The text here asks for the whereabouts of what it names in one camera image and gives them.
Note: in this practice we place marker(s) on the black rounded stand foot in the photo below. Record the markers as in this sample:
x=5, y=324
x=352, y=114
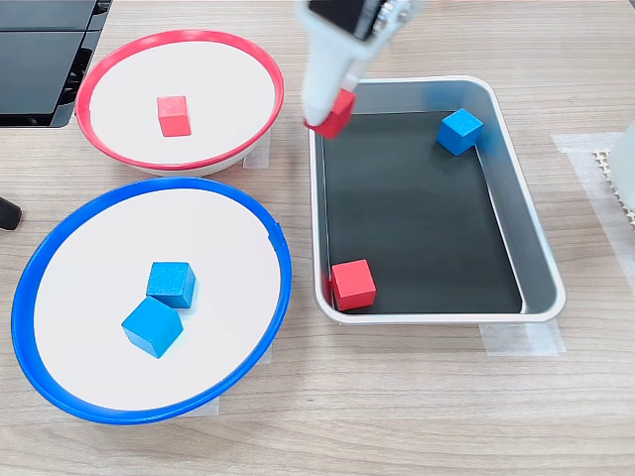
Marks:
x=9, y=214

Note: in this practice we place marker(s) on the white perforated anti-slip mat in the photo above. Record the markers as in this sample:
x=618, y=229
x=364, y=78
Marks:
x=626, y=210

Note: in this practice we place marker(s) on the blue wooden cube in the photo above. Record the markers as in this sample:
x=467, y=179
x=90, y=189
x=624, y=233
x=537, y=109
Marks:
x=459, y=131
x=171, y=282
x=151, y=327

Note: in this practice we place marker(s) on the black electronic device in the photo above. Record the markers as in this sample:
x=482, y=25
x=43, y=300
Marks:
x=35, y=74

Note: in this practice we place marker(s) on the black tray liner mat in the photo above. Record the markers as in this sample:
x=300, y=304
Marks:
x=421, y=223

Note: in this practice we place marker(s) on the red-rimmed white dish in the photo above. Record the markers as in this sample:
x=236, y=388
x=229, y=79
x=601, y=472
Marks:
x=223, y=99

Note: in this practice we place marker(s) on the blue-rimmed white dish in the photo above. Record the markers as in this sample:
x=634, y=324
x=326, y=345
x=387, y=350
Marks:
x=99, y=248

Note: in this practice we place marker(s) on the translucent tape strip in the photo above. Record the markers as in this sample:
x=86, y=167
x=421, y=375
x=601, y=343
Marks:
x=266, y=354
x=521, y=339
x=585, y=168
x=206, y=407
x=258, y=154

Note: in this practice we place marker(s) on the red wooden cube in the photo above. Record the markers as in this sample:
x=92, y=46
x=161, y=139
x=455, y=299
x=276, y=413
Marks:
x=173, y=116
x=337, y=119
x=352, y=285

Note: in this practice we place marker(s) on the silver metal tray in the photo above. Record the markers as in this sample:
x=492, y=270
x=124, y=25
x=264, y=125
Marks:
x=533, y=258

